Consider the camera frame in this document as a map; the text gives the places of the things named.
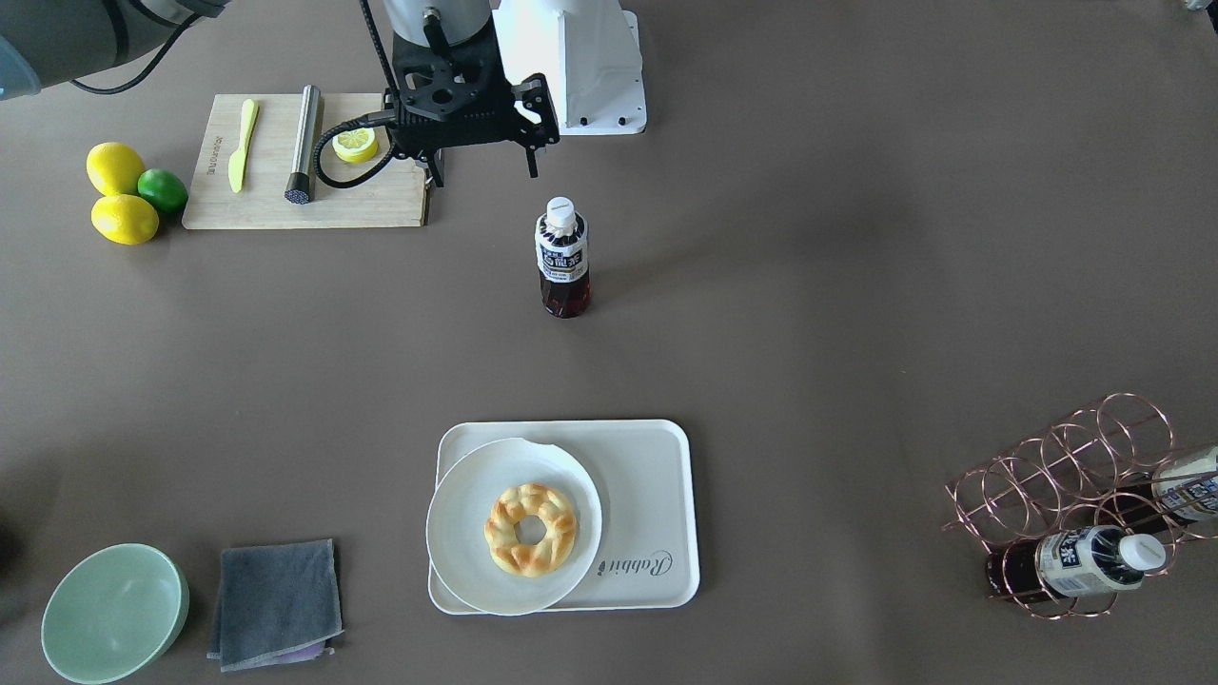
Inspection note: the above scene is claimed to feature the glazed twisted donut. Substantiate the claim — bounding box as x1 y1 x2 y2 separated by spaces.
484 481 579 579

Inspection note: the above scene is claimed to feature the wooden cutting board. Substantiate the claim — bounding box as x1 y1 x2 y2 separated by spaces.
181 91 429 230

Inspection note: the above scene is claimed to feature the yellow lemon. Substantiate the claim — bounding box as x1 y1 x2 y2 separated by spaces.
86 143 147 196
90 194 160 245

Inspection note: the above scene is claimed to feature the yellow lemon upper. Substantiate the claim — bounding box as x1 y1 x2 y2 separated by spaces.
86 143 147 196

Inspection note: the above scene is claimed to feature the cream serving tray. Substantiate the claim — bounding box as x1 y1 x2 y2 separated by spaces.
436 418 700 613

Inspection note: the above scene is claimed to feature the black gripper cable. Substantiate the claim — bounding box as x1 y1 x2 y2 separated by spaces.
69 0 401 189

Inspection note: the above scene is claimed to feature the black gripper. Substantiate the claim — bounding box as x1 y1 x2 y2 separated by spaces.
389 20 560 189

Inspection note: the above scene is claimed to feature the yellow lemon lower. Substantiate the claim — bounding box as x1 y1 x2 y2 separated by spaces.
90 194 160 245

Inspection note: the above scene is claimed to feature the grey folded cloth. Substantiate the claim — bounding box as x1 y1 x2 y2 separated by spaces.
207 538 343 672

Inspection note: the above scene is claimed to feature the mint green bowl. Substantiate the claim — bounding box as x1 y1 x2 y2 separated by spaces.
41 542 190 684

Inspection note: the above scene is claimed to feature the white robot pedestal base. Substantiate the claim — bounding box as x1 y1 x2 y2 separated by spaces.
492 1 647 137

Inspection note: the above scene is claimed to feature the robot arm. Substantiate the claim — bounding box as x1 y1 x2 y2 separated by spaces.
1 1 560 204

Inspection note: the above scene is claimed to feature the copper wire bottle rack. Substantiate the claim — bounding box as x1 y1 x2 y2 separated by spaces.
948 392 1216 619

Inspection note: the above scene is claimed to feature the half lemon slice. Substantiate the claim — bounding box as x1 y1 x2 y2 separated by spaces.
330 128 380 165

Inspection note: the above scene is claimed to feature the steel muddler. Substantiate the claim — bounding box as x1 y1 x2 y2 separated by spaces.
284 84 322 205

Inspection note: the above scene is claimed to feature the green lime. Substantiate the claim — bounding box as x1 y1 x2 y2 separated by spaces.
136 168 188 215

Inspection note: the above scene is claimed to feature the tea bottle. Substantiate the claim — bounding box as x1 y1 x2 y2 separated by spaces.
987 525 1169 605
533 197 590 318
1102 445 1217 535

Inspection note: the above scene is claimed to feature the yellow plastic knife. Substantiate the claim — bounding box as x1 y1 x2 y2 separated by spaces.
227 98 259 194

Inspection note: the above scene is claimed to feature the white plate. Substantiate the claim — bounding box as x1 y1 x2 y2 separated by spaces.
426 439 603 616

